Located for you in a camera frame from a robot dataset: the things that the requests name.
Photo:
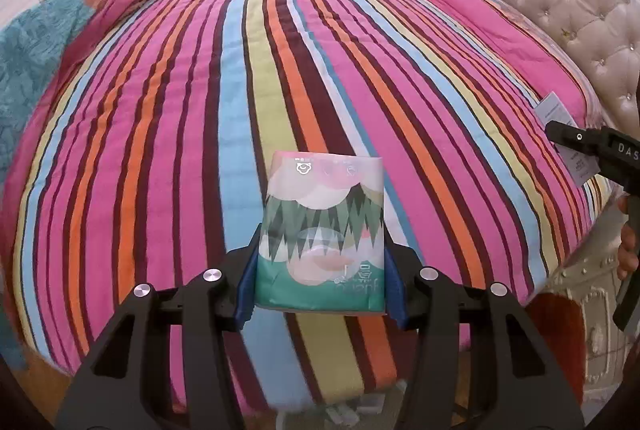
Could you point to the pink pillow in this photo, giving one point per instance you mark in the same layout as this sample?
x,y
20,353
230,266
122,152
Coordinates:
x,y
529,52

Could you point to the red fuzzy rug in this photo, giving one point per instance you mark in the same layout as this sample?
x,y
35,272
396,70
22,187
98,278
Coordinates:
x,y
560,322

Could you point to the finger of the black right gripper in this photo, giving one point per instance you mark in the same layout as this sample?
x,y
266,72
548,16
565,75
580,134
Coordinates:
x,y
585,142

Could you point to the green pink tissue pack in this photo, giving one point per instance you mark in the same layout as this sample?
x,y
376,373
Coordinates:
x,y
321,244

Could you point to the person's right hand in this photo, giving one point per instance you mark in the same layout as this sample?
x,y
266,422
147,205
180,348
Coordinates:
x,y
627,257

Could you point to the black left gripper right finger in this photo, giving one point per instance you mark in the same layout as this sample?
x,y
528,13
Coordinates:
x,y
478,354

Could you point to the teal fuzzy blanket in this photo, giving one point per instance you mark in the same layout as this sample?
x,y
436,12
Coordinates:
x,y
32,46

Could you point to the colourful striped bedspread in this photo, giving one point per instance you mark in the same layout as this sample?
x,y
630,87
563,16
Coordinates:
x,y
146,156

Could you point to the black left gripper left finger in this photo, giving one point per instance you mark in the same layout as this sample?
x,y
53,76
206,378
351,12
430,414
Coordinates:
x,y
124,382

